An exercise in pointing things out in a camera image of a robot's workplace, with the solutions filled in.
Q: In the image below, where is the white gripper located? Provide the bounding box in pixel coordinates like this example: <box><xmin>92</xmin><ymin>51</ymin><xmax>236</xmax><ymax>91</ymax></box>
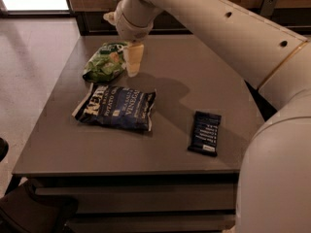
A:
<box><xmin>103</xmin><ymin>0</ymin><xmax>153</xmax><ymax>77</ymax></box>

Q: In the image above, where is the green rice chip bag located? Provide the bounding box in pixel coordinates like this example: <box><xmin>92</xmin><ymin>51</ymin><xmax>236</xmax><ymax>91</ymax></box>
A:
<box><xmin>83</xmin><ymin>42</ymin><xmax>127</xmax><ymax>83</ymax></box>

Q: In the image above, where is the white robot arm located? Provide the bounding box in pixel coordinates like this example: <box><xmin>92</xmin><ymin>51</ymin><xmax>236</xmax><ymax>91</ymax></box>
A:
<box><xmin>104</xmin><ymin>0</ymin><xmax>311</xmax><ymax>233</ymax></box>

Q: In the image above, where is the blue kettle potato chip bag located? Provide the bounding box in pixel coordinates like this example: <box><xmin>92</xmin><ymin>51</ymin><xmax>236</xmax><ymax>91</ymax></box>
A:
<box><xmin>72</xmin><ymin>83</ymin><xmax>156</xmax><ymax>131</ymax></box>

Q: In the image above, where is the dark blue snack bar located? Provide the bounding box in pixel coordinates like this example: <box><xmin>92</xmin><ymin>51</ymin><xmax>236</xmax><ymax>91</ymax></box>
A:
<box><xmin>188</xmin><ymin>111</ymin><xmax>222</xmax><ymax>156</ymax></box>

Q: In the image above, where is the black round object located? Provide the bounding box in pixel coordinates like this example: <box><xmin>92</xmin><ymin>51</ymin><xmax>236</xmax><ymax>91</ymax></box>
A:
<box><xmin>0</xmin><ymin>138</ymin><xmax>9</xmax><ymax>162</ymax></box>

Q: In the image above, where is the upper grey drawer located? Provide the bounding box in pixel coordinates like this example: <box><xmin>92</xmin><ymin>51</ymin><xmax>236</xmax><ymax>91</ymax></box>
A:
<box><xmin>36</xmin><ymin>183</ymin><xmax>236</xmax><ymax>214</ymax></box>

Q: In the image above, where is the grey drawer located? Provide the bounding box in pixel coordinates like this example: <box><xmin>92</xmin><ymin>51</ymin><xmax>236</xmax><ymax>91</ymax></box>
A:
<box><xmin>67</xmin><ymin>215</ymin><xmax>235</xmax><ymax>233</ymax></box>
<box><xmin>36</xmin><ymin>183</ymin><xmax>236</xmax><ymax>214</ymax></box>

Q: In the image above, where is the lower grey drawer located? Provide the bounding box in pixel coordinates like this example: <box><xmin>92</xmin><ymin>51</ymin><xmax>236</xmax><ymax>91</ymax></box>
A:
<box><xmin>67</xmin><ymin>215</ymin><xmax>235</xmax><ymax>233</ymax></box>

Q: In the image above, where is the dark chair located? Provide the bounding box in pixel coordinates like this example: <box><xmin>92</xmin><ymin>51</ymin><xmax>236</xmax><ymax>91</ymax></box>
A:
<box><xmin>0</xmin><ymin>181</ymin><xmax>78</xmax><ymax>233</ymax></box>

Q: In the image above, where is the right metal bracket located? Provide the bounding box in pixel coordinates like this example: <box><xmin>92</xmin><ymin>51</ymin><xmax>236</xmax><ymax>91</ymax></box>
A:
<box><xmin>259</xmin><ymin>0</ymin><xmax>278</xmax><ymax>17</ymax></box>

